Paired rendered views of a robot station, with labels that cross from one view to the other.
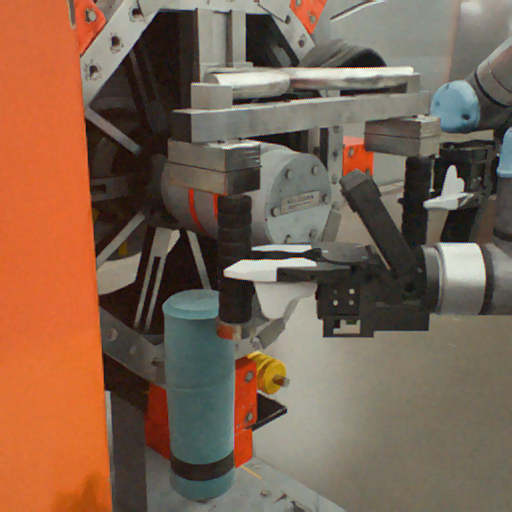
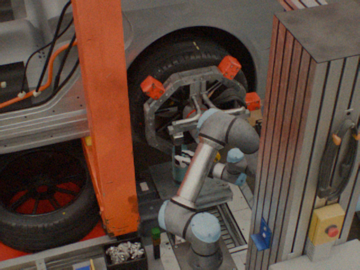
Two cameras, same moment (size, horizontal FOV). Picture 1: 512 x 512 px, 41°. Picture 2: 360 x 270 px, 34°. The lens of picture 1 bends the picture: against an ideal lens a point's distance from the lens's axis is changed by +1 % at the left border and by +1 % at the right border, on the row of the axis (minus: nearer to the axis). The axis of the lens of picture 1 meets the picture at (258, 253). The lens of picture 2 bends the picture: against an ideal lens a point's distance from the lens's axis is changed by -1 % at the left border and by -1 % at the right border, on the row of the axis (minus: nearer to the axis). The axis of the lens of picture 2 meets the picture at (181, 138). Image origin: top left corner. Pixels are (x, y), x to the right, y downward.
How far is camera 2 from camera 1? 2.38 m
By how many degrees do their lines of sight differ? 34
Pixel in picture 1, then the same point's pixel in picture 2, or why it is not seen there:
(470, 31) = not seen: outside the picture
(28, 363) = (125, 184)
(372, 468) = not seen: hidden behind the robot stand
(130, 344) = (167, 149)
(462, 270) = (216, 172)
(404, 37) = not seen: hidden behind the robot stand
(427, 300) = (210, 174)
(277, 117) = (192, 127)
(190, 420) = (175, 172)
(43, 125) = (127, 163)
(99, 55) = (162, 98)
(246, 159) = (179, 139)
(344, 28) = (268, 52)
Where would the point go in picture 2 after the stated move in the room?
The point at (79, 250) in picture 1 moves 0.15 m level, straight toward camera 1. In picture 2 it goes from (132, 173) to (123, 197)
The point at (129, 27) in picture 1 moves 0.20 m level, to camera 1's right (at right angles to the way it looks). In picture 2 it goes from (170, 91) to (207, 102)
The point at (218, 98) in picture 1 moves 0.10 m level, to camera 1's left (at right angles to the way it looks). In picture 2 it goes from (176, 126) to (157, 120)
